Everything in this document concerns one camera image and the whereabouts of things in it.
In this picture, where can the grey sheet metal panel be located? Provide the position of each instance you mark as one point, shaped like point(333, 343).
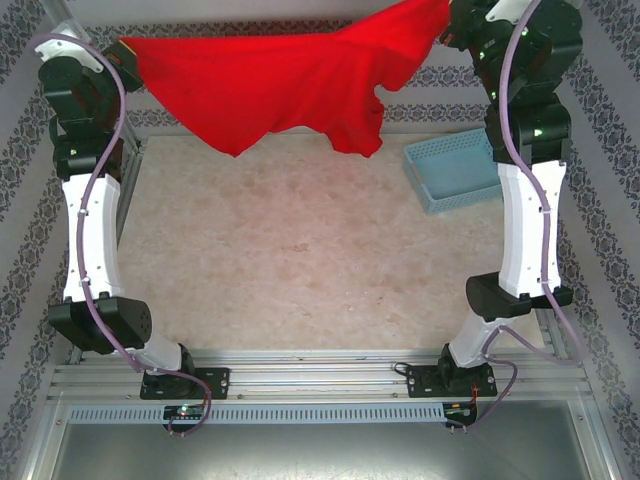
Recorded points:
point(320, 450)

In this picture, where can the light blue plastic basket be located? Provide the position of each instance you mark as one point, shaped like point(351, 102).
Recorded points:
point(455, 170)

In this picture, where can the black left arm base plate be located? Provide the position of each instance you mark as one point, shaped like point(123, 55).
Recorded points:
point(215, 382)

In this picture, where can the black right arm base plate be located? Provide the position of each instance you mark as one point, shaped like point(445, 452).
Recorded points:
point(425, 382)

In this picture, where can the red t-shirt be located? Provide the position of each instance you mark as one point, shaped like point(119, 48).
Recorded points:
point(280, 75)

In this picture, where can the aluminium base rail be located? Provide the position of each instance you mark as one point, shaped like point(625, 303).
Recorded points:
point(320, 372)

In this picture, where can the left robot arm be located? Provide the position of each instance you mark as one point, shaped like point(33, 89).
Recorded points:
point(92, 235)

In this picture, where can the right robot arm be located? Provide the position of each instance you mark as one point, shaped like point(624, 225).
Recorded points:
point(525, 225)

